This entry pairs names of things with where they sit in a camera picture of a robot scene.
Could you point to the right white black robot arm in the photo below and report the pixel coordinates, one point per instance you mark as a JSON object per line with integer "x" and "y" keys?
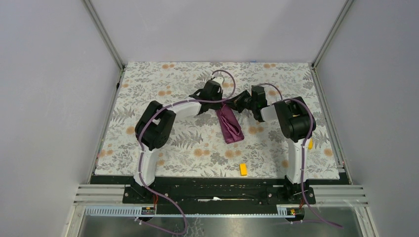
{"x": 296, "y": 125}

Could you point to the purple satin napkin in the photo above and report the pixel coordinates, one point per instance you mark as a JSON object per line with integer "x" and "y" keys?
{"x": 230, "y": 128}

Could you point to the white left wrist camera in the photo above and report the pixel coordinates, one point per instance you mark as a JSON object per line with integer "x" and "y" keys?
{"x": 218, "y": 79}

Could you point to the floral tablecloth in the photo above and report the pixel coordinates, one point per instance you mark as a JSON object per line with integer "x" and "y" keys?
{"x": 196, "y": 147}

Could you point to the yellow block at right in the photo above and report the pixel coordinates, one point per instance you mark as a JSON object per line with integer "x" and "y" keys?
{"x": 310, "y": 144}

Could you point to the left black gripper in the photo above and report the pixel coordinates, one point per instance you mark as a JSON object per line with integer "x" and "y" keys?
{"x": 219, "y": 93}

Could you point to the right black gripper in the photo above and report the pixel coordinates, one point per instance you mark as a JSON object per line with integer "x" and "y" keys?
{"x": 235, "y": 102}

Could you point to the yellow block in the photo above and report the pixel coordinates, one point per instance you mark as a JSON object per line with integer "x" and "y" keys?
{"x": 243, "y": 169}
{"x": 310, "y": 144}

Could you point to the yellow block near front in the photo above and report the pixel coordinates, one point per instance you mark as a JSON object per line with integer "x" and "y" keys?
{"x": 243, "y": 169}

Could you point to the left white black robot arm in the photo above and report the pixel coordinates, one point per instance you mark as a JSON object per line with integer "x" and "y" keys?
{"x": 152, "y": 132}

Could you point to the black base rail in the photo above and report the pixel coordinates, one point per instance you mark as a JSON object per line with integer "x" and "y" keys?
{"x": 248, "y": 196}

